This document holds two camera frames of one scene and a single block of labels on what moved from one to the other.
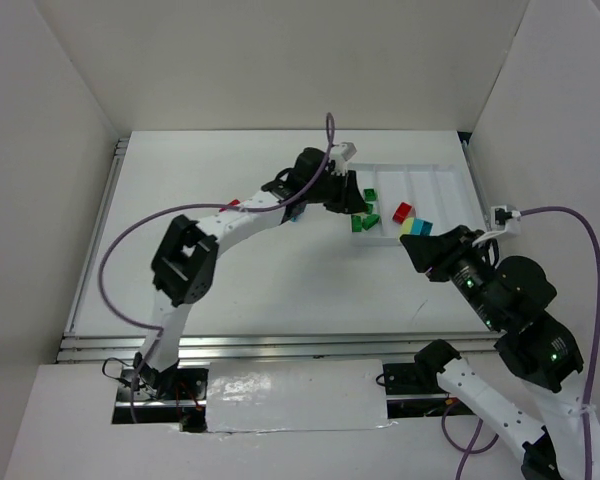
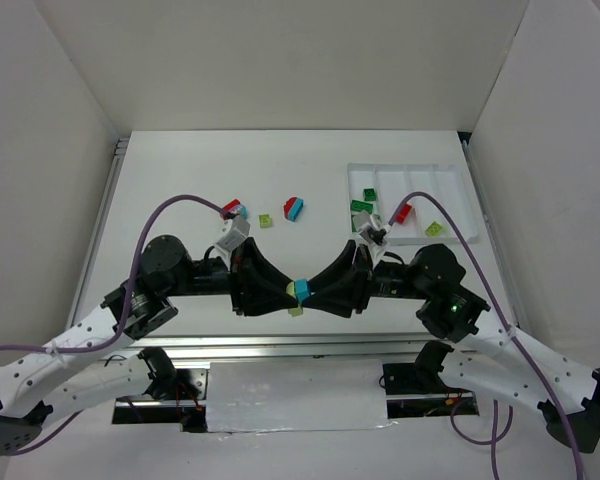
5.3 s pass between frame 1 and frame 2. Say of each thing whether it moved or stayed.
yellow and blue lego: moved
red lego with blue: stayed
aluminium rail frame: stayed
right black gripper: moved
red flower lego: stayed
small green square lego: stayed
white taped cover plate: stayed
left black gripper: moved
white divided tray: stayed
